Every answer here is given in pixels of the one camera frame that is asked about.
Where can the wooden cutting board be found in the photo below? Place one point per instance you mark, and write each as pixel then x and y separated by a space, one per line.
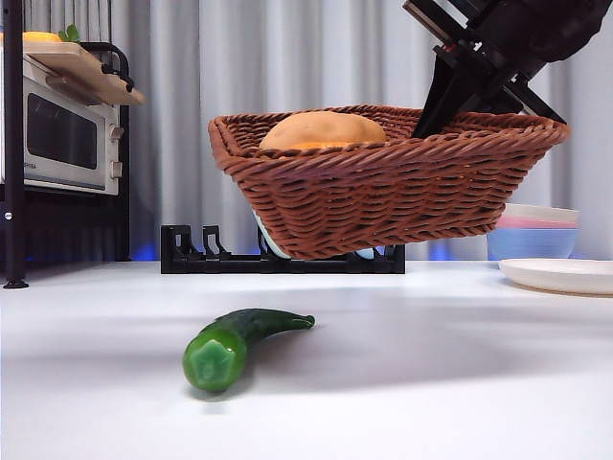
pixel 72 67

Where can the white toaster oven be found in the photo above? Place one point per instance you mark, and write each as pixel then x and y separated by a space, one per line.
pixel 62 129

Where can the pale green plate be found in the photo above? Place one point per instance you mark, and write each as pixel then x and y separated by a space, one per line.
pixel 268 239

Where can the brown potato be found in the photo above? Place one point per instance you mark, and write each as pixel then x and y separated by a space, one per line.
pixel 325 127

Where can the white flat plate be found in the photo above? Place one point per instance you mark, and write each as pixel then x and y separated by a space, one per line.
pixel 560 275

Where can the blue bowl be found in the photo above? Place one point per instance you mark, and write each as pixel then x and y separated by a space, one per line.
pixel 527 244

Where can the grey curtain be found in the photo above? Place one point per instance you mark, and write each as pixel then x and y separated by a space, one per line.
pixel 239 48

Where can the yellow food item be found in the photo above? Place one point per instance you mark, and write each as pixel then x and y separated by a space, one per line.
pixel 42 36

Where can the pink bowl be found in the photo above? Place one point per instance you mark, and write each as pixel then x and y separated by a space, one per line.
pixel 536 223

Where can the green leaf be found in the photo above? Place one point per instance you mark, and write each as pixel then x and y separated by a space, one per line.
pixel 70 32

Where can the brown wicker basket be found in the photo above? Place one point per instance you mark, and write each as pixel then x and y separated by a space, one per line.
pixel 373 201

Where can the black shelf frame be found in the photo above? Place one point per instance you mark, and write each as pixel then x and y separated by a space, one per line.
pixel 13 144

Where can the pale blue plate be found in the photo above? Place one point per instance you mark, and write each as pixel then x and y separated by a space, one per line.
pixel 370 253

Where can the green cucumber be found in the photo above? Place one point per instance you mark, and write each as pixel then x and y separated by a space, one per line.
pixel 215 350

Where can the black dish rack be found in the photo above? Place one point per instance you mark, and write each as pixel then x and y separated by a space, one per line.
pixel 215 264

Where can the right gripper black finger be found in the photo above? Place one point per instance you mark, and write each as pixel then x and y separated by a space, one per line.
pixel 443 100
pixel 498 106

